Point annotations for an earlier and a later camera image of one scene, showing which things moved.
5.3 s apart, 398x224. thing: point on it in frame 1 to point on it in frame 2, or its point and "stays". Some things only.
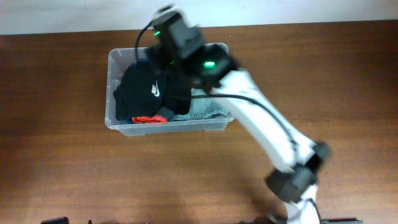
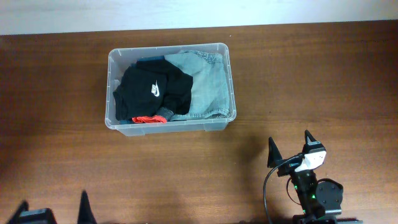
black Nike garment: [143, 89] stays
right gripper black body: [161, 51] to [286, 168]
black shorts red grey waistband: [163, 115] stays
